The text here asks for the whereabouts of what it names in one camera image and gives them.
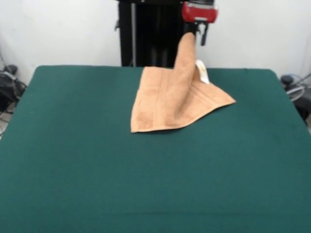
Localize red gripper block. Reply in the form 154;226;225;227
182;1;219;47

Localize tan terry towel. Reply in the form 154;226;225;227
130;32;237;133

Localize dark green table cloth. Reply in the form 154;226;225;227
0;65;311;233

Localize black pedestal column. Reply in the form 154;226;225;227
114;0;196;67

